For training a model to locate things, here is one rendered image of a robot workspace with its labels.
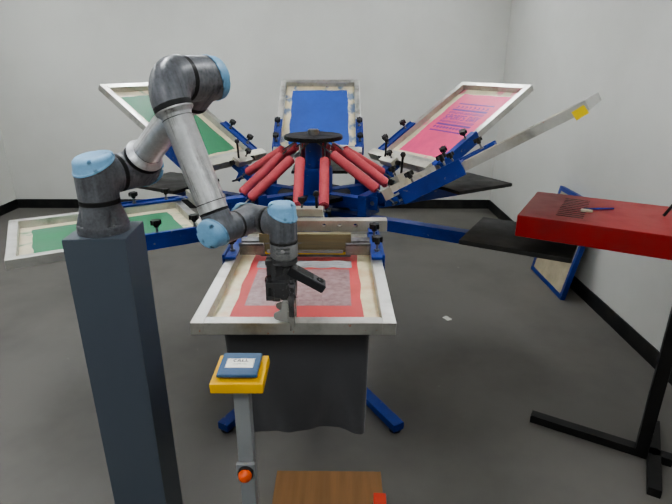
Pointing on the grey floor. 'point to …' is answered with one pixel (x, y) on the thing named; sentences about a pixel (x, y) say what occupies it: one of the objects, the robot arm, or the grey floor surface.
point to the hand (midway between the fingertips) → (294, 322)
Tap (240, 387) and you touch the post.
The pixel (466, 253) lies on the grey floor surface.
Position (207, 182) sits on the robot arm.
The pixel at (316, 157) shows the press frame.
